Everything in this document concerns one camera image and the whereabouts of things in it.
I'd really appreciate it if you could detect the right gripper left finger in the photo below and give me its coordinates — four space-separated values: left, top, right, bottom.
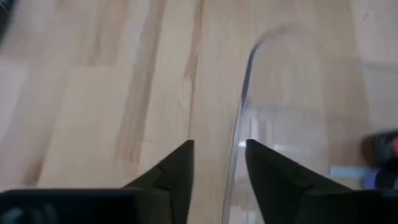
0 139 195 224

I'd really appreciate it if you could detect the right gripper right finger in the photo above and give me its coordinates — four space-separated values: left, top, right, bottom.
244 138 398 224

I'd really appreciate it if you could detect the black paint bottle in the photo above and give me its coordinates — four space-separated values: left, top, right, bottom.
360 129 398 190

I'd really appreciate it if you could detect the clear plastic bin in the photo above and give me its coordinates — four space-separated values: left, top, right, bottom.
221 21 374 224

